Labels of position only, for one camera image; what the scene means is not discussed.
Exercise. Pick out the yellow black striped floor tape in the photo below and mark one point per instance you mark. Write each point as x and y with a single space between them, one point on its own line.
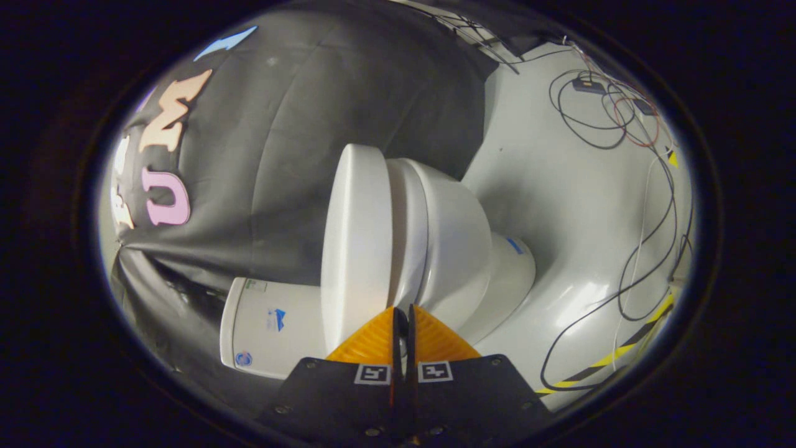
612 356

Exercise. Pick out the white toilet bowl with seat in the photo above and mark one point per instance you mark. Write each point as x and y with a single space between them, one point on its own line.
457 249

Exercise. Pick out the small black power adapter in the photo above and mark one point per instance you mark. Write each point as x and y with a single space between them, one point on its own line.
588 85

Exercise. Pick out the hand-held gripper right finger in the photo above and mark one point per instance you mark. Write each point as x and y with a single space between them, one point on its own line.
472 398

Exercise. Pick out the black backdrop cloth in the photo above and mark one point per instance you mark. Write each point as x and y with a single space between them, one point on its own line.
311 124

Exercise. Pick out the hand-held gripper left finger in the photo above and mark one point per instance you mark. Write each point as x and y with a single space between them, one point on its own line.
336 398

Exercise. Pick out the white toilet lid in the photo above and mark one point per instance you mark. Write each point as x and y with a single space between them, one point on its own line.
357 249

